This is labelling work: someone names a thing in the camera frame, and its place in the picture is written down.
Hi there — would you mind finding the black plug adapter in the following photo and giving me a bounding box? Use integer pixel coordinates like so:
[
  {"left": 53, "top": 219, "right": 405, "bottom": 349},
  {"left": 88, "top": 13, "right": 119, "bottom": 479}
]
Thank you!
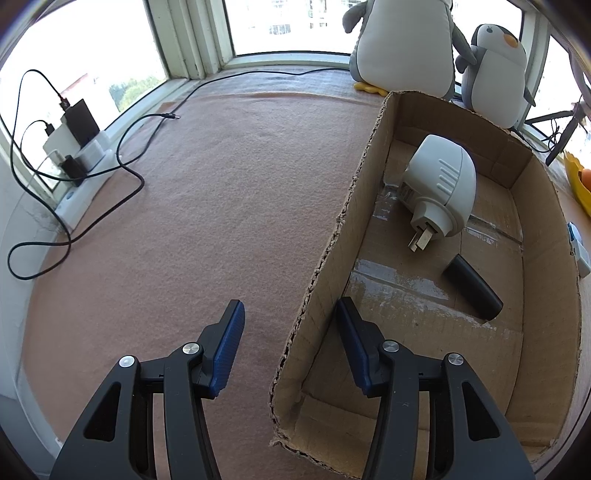
[{"left": 60, "top": 155, "right": 87, "bottom": 187}]

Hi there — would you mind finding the checkered cloth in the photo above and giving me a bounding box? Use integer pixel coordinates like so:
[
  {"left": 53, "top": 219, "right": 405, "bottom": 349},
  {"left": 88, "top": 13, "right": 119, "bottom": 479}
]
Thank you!
[{"left": 175, "top": 67, "right": 383, "bottom": 109}]

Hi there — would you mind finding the pink felt mat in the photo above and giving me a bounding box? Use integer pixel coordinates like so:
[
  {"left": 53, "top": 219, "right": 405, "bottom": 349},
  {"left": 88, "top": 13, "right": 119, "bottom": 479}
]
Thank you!
[{"left": 22, "top": 92, "right": 381, "bottom": 479}]

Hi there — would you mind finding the black tripod stand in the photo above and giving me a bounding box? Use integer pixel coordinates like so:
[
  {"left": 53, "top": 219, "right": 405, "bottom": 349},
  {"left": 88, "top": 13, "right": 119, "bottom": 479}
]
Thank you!
[{"left": 525, "top": 100, "right": 590, "bottom": 166}]

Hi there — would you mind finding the black cable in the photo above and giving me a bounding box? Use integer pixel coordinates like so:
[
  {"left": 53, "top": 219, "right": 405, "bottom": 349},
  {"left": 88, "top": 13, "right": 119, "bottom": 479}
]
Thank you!
[{"left": 0, "top": 66, "right": 352, "bottom": 281}]

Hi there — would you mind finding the large plush penguin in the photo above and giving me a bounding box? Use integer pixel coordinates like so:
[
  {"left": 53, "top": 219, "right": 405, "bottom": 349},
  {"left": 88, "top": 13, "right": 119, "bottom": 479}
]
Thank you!
[{"left": 342, "top": 0, "right": 477, "bottom": 100}]

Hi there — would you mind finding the white round plug device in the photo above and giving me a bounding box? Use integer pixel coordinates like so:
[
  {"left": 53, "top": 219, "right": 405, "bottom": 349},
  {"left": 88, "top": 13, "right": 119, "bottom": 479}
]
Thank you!
[{"left": 398, "top": 134, "right": 477, "bottom": 251}]

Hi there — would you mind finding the white power strip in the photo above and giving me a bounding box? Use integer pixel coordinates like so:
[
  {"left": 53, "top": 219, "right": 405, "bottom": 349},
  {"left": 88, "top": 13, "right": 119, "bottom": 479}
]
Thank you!
[{"left": 56, "top": 131, "right": 118, "bottom": 232}]

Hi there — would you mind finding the black cylinder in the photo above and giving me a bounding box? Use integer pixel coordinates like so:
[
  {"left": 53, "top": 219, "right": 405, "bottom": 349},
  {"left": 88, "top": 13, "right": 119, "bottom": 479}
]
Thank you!
[{"left": 443, "top": 254, "right": 504, "bottom": 321}]

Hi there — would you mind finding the blue plastic card piece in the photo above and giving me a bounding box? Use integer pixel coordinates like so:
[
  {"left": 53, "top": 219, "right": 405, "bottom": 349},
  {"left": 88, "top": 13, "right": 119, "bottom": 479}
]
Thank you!
[{"left": 567, "top": 222, "right": 581, "bottom": 242}]

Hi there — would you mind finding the small plush penguin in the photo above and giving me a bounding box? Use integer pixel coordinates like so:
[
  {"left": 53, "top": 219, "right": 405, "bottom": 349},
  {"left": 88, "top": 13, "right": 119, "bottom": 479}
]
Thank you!
[{"left": 455, "top": 24, "right": 535, "bottom": 129}]

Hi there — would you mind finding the yellow fruit bowl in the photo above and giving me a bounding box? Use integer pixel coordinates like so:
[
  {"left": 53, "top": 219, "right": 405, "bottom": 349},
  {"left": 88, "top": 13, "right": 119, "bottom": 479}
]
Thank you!
[{"left": 564, "top": 152, "right": 591, "bottom": 216}]

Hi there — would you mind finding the white USB charger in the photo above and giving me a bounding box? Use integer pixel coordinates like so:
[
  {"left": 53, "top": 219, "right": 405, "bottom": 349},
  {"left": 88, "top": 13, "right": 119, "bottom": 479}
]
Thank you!
[{"left": 572, "top": 239, "right": 591, "bottom": 278}]

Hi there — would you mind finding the brown cardboard box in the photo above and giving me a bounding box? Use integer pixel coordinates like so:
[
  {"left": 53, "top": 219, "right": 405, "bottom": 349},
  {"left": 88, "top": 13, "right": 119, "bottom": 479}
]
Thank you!
[{"left": 270, "top": 92, "right": 590, "bottom": 477}]

